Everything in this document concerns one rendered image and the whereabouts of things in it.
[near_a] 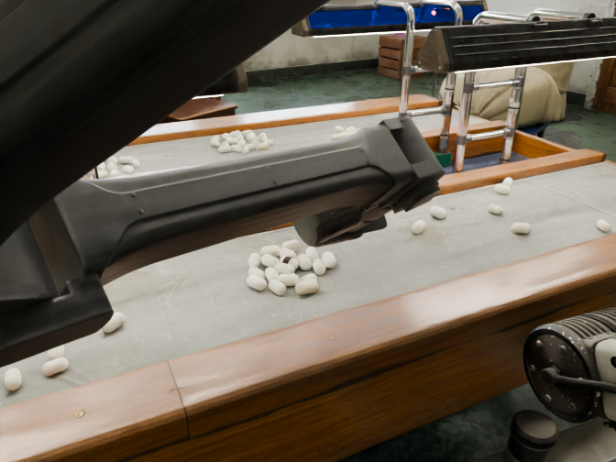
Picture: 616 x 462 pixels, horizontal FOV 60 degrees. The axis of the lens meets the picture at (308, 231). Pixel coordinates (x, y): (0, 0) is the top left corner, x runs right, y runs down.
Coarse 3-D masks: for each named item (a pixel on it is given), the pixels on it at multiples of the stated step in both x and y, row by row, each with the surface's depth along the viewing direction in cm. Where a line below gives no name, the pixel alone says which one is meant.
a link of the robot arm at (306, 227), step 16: (416, 192) 52; (432, 192) 52; (336, 208) 54; (352, 208) 54; (368, 208) 55; (400, 208) 55; (304, 224) 57; (320, 224) 53; (336, 224) 56; (352, 224) 57; (304, 240) 58; (320, 240) 56
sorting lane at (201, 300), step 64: (512, 192) 122; (576, 192) 122; (192, 256) 96; (320, 256) 96; (384, 256) 96; (448, 256) 96; (512, 256) 96; (128, 320) 78; (192, 320) 78; (256, 320) 78; (0, 384) 66; (64, 384) 66
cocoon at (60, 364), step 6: (54, 360) 68; (60, 360) 68; (66, 360) 68; (42, 366) 67; (48, 366) 67; (54, 366) 67; (60, 366) 68; (66, 366) 68; (42, 372) 67; (48, 372) 67; (54, 372) 67
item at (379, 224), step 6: (384, 216) 70; (366, 222) 63; (372, 222) 69; (378, 222) 69; (384, 222) 69; (354, 228) 66; (360, 228) 67; (366, 228) 68; (372, 228) 69; (378, 228) 69; (342, 234) 67; (348, 234) 67; (354, 234) 67; (360, 234) 68; (330, 240) 66
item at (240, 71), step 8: (240, 64) 77; (232, 72) 76; (240, 72) 77; (224, 80) 76; (232, 80) 76; (240, 80) 76; (208, 88) 75; (216, 88) 75; (224, 88) 76; (232, 88) 76; (240, 88) 77; (200, 96) 75
